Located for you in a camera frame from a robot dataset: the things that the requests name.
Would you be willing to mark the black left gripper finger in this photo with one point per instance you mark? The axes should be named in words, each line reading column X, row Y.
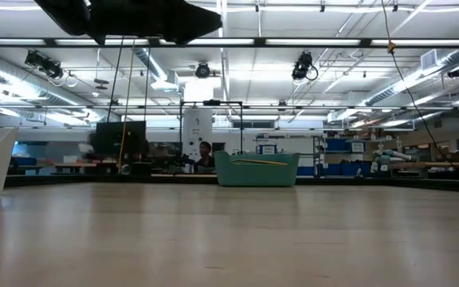
column 181, row 22

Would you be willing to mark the teal plastic bin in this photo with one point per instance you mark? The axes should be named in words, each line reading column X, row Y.
column 253, row 175

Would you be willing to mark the round black ceiling device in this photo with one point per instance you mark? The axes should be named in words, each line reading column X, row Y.
column 202, row 71

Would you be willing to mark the black ceiling spotlight cluster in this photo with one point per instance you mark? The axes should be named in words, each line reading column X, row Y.
column 46, row 65

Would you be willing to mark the white cylindrical tank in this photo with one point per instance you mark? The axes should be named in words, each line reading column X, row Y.
column 197, row 127

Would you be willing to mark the black computer monitor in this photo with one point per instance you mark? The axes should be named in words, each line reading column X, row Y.
column 126, row 137

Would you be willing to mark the white sign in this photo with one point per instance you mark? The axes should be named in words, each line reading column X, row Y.
column 268, row 149

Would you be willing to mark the blue storage bin shelf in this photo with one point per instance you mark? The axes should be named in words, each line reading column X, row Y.
column 339, row 145

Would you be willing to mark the white ceiling vent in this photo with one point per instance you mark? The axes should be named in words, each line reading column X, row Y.
column 428, row 60

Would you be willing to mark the small black ceiling device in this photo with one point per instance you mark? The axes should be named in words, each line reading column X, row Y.
column 456, row 72

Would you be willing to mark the wooden workbench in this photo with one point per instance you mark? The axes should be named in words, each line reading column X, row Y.
column 452, row 164

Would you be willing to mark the silver ventilation duct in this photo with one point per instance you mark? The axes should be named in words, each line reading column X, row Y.
column 150, row 64

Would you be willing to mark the thick black overhead rail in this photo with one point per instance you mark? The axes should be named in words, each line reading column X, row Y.
column 259, row 42

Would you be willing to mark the thin black overhead rail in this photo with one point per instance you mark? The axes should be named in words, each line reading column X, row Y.
column 373, row 108

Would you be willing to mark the black aluminium table frame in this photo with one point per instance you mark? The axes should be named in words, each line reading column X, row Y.
column 432, row 184

